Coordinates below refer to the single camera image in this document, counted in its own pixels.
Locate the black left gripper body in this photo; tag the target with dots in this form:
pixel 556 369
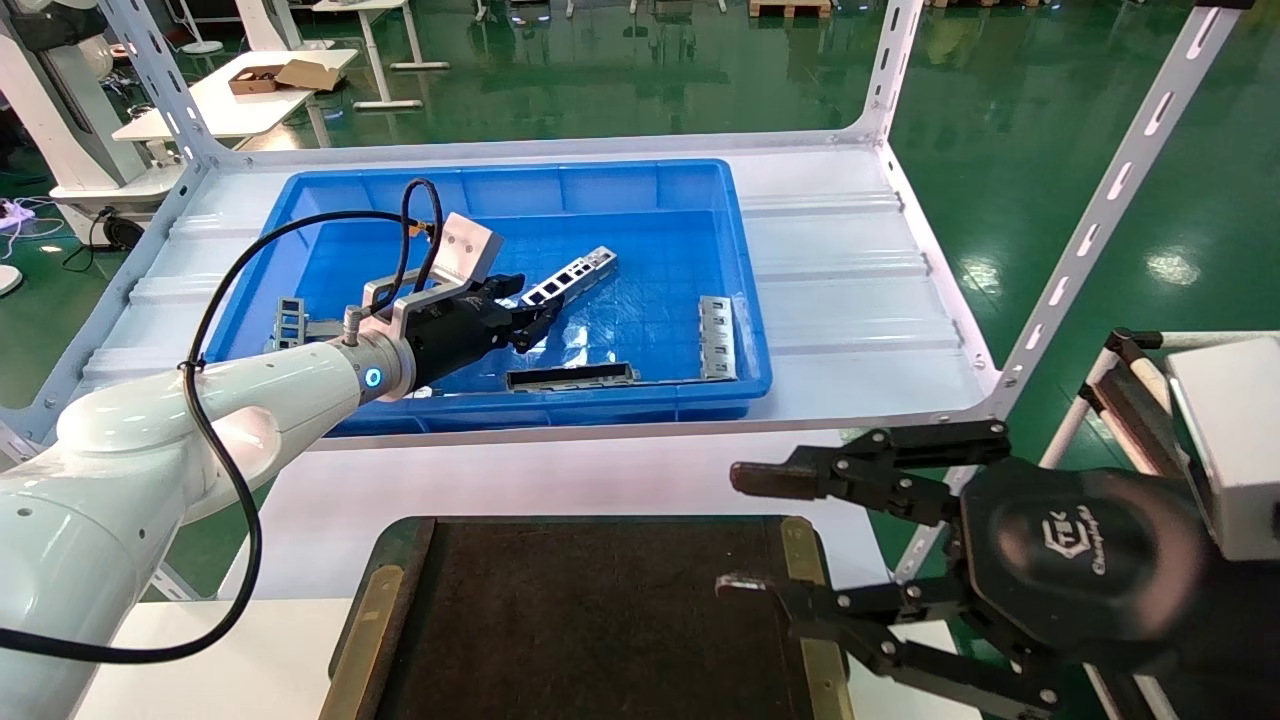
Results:
pixel 460 330

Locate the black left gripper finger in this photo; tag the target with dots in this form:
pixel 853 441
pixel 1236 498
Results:
pixel 508 288
pixel 535 322

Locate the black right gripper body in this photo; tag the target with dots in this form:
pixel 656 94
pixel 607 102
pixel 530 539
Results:
pixel 1080 560

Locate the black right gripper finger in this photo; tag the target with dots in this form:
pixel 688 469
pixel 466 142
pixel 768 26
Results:
pixel 900 620
pixel 880 470

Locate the silver perforated metal bracket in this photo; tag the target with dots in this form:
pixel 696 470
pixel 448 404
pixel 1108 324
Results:
pixel 575 272

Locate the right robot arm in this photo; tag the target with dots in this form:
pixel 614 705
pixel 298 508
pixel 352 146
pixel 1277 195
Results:
pixel 1235 640

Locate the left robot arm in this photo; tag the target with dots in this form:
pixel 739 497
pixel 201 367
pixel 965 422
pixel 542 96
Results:
pixel 150 440

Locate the dark metal channel part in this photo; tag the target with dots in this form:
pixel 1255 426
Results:
pixel 570 377

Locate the black container tray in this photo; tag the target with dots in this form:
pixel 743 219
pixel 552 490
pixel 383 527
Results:
pixel 600 600

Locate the blue plastic bin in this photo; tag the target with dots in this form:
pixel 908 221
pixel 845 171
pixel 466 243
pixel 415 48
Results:
pixel 640 190

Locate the stack of grey brackets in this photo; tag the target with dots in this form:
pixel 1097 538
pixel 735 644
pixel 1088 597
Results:
pixel 290 320

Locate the white metal shelf rack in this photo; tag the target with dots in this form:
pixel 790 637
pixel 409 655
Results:
pixel 850 260

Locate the white table with legs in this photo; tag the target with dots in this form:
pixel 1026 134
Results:
pixel 375 40

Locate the open cardboard box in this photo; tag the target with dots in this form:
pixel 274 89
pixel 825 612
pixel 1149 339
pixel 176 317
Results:
pixel 300 75

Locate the white work table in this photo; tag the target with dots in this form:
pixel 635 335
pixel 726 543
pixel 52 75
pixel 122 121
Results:
pixel 230 105

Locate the wooden pallet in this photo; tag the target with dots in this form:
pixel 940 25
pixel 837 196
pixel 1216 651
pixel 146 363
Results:
pixel 790 8

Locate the white machine base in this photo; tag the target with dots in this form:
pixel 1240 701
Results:
pixel 60 110

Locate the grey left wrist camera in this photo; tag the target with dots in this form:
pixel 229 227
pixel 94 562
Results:
pixel 465 250

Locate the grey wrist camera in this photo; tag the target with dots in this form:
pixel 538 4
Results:
pixel 465 250
pixel 1235 440

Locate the grey long metal bracket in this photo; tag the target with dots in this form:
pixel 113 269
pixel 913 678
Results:
pixel 325 328

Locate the white tube cart frame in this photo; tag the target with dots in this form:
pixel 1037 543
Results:
pixel 1125 400

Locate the silver slotted metal bracket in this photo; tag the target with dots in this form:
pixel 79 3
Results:
pixel 717 340

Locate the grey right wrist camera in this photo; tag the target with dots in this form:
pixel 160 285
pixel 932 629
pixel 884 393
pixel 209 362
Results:
pixel 1235 440

